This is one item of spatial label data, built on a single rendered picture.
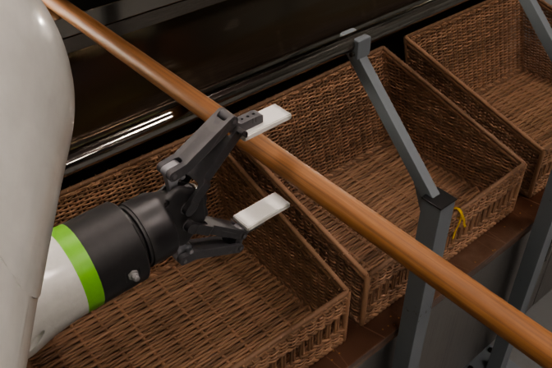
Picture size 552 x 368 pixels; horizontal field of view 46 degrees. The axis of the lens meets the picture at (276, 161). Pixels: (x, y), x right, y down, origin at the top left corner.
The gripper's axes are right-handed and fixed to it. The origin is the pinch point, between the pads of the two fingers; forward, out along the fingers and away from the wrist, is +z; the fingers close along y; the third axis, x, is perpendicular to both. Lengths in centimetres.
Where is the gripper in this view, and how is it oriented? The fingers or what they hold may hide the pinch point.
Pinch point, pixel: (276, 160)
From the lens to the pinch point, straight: 80.0
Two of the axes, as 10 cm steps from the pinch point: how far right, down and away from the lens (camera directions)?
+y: 0.0, 7.9, 6.1
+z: 7.6, -4.0, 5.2
